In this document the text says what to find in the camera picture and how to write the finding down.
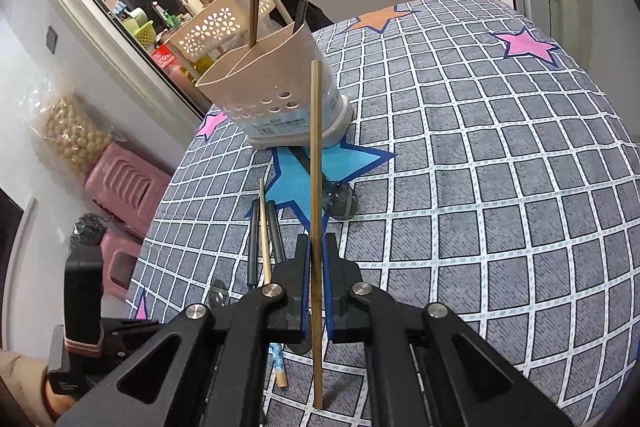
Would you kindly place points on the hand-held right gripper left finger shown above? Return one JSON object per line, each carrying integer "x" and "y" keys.
{"x": 302, "y": 287}

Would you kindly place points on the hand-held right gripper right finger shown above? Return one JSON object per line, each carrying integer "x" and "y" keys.
{"x": 330, "y": 287}

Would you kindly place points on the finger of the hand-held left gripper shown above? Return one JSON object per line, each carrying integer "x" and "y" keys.
{"x": 127, "y": 329}

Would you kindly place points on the beige perforated utensil holder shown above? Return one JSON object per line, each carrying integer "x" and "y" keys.
{"x": 280, "y": 87}

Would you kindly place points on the person's left forearm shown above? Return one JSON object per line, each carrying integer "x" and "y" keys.
{"x": 20, "y": 382}

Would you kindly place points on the pink plastic stool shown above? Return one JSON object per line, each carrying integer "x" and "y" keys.
{"x": 120, "y": 267}
{"x": 127, "y": 187}

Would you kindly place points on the black plastic bag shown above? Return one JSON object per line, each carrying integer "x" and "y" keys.
{"x": 89, "y": 231}

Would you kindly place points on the blue patterned chopstick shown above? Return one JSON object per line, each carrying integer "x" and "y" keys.
{"x": 279, "y": 364}

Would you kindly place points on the bag of beige balls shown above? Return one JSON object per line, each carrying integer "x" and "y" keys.
{"x": 70, "y": 137}

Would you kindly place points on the red label sign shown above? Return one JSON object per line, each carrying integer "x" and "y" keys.
{"x": 164, "y": 57}

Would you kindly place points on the white perforated basket trolley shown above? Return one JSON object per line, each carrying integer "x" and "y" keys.
{"x": 215, "y": 27}

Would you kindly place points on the green plastic basket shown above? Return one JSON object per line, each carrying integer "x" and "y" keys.
{"x": 140, "y": 27}

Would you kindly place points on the black cloth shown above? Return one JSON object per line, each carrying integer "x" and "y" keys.
{"x": 300, "y": 7}

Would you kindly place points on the green bottle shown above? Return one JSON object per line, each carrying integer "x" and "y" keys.
{"x": 167, "y": 14}

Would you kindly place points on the grey wall switch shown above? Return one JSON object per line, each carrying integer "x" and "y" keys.
{"x": 51, "y": 40}

